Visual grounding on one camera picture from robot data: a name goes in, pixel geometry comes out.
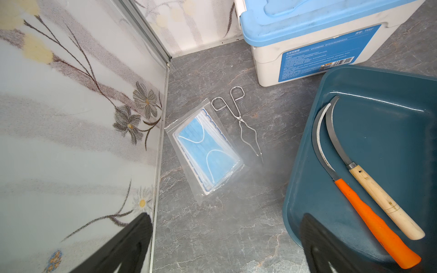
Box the bagged blue face masks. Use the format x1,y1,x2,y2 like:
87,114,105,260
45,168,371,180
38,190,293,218
165,99,248,204

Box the white box with blue lid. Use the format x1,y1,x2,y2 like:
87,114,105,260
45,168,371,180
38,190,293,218
235,0,422,87

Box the wooden handle sickle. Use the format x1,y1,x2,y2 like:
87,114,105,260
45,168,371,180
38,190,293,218
326,96,425,241

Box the teal plastic tray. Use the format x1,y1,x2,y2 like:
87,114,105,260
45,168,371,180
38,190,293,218
283,66,437,273

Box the orange handle sickle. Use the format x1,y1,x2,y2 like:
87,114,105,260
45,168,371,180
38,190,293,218
311,103,422,269

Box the metal wire tongs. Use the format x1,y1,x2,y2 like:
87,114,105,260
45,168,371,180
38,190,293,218
211,86,264,164

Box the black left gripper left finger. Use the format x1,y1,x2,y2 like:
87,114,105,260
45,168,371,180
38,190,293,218
72,213,153,273

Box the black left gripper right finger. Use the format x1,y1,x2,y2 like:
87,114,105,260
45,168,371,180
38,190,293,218
300,213,362,273

